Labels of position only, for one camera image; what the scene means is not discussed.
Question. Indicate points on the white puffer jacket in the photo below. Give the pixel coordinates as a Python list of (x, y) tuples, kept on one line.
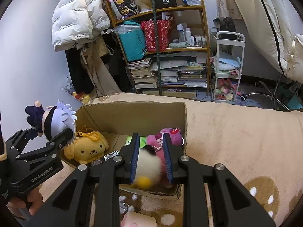
[(77, 22)]

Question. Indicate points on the wooden bookshelf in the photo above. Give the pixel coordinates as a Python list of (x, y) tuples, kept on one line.
[(183, 41)]

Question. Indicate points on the beige trench coat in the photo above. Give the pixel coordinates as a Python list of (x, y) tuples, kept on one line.
[(104, 83)]

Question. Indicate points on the open cardboard box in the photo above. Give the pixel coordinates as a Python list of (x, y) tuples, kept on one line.
[(118, 120)]

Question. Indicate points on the person's left hand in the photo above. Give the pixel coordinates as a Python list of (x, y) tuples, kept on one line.
[(35, 198)]

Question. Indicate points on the plastic bag of toys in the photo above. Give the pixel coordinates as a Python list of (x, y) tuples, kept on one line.
[(68, 87)]

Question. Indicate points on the teal bag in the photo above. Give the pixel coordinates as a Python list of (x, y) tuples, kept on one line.
[(132, 39)]

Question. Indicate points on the white fluffy ball plush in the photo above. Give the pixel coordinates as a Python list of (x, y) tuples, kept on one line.
[(149, 168)]

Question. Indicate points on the beige patterned plush blanket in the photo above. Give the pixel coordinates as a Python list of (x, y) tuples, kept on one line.
[(262, 148)]

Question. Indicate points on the white rolling cart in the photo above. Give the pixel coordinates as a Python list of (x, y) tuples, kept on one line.
[(228, 49)]

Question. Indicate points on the pink swirl roll squishy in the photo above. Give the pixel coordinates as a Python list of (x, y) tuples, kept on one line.
[(138, 220)]

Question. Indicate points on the white-haired purple doll plush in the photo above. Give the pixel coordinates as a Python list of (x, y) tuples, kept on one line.
[(52, 121)]

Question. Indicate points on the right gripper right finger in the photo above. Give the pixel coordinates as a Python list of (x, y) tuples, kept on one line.
[(211, 192)]

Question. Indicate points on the yellow dog plush toy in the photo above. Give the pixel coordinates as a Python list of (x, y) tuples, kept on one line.
[(86, 147)]

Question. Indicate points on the green tissue pack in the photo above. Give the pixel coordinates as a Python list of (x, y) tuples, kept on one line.
[(142, 141)]

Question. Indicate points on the stack of books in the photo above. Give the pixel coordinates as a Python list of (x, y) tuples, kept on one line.
[(142, 74)]

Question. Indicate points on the green pole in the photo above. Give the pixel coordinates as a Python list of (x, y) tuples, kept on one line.
[(157, 46)]

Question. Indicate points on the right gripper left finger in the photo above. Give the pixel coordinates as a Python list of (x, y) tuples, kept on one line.
[(91, 192)]

